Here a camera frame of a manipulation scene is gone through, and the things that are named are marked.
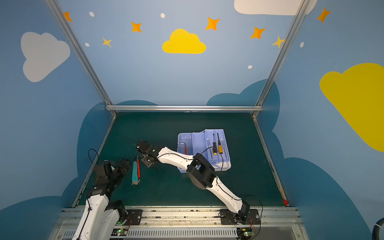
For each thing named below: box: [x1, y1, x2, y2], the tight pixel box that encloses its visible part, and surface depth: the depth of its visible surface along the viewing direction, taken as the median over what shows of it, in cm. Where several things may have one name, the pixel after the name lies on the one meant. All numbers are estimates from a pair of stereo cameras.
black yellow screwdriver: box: [212, 133, 217, 156], surface depth 90 cm
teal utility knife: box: [131, 161, 139, 185], surface depth 89 cm
